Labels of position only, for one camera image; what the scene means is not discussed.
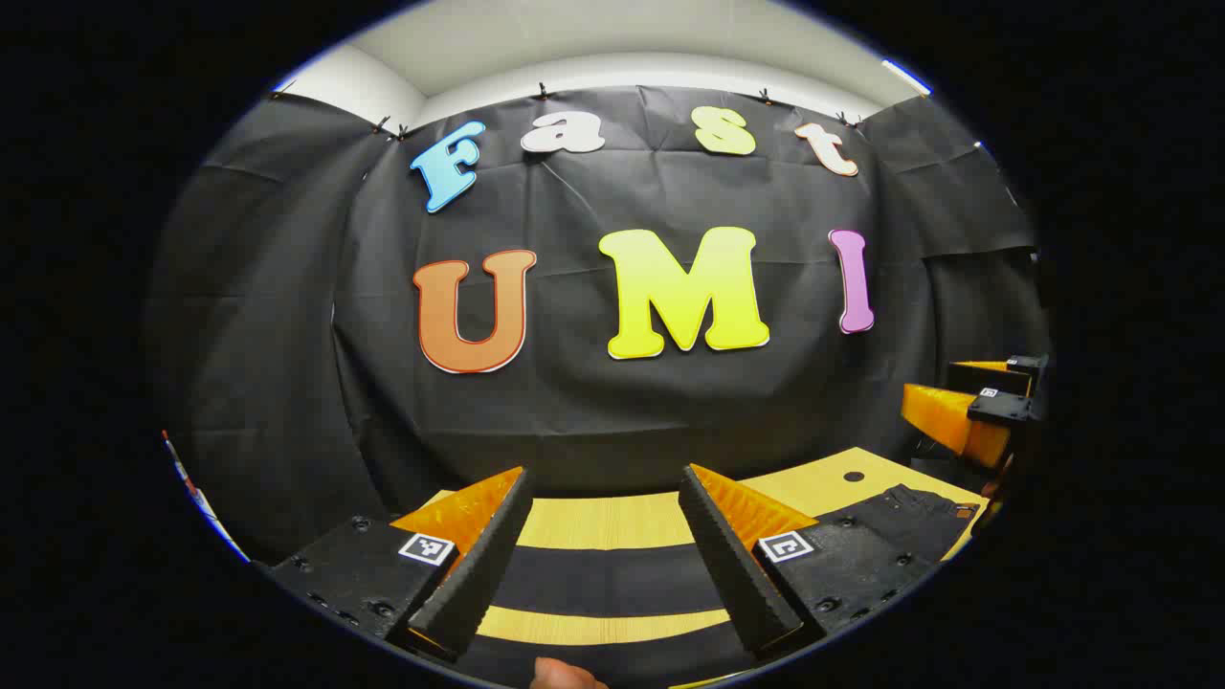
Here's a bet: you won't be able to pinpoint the red marker pen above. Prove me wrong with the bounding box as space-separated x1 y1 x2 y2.
161 430 199 496

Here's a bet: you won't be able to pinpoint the black backdrop cloth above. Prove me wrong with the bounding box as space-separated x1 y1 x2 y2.
144 84 1054 566

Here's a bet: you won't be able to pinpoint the black jeans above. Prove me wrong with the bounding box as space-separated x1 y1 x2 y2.
450 483 989 688

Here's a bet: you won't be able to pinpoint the white panel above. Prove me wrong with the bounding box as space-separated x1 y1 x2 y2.
189 486 253 564

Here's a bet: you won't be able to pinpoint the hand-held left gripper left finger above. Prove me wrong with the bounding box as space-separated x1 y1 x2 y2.
258 466 535 663

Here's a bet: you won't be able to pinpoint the ceiling light strip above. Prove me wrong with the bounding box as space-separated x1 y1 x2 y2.
880 57 931 97

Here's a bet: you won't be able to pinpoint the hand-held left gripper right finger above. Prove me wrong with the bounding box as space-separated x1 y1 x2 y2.
678 463 947 661

